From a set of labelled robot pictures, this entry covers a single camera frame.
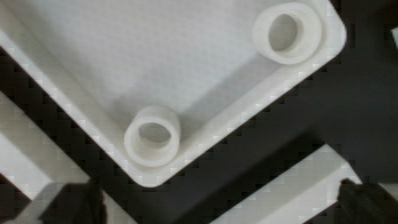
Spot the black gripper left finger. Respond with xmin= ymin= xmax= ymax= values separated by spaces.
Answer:
xmin=38 ymin=181 xmax=106 ymax=224

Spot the white front fence wall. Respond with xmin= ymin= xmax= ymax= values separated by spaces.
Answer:
xmin=209 ymin=143 xmax=398 ymax=224

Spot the white desk top tray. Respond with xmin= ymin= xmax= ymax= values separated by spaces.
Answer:
xmin=0 ymin=0 xmax=346 ymax=187

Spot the white left fence block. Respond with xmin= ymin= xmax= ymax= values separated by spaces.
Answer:
xmin=0 ymin=92 xmax=136 ymax=224

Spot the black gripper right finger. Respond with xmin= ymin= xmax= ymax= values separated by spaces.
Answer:
xmin=337 ymin=179 xmax=398 ymax=224

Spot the white fence block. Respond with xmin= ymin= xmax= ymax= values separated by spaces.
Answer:
xmin=0 ymin=92 xmax=136 ymax=224
xmin=390 ymin=27 xmax=398 ymax=49

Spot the white right fence block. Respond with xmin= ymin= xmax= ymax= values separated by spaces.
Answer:
xmin=390 ymin=27 xmax=398 ymax=49

